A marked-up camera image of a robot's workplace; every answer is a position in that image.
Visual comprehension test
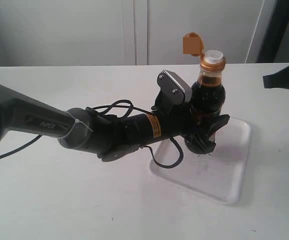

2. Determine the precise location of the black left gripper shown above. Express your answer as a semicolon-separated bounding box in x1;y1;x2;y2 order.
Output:
151;92;230;154

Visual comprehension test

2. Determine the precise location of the dark soy sauce bottle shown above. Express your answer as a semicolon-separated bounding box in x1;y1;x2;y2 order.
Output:
183;32;226;123

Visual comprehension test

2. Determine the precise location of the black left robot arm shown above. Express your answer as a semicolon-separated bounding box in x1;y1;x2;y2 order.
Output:
0;84;230;162

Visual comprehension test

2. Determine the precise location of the white plastic tray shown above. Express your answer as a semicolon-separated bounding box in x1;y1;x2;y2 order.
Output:
148;117;252;205

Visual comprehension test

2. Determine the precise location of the black door frame strip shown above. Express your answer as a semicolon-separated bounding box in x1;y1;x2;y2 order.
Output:
255;0;289;63

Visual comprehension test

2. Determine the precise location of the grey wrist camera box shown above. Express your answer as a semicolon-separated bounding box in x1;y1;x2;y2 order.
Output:
157;69;192;106

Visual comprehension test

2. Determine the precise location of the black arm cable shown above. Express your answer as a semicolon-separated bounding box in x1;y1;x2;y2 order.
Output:
89;99;184;170

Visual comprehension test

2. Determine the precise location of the white cable tie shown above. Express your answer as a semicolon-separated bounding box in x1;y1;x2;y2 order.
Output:
56;111;94;140

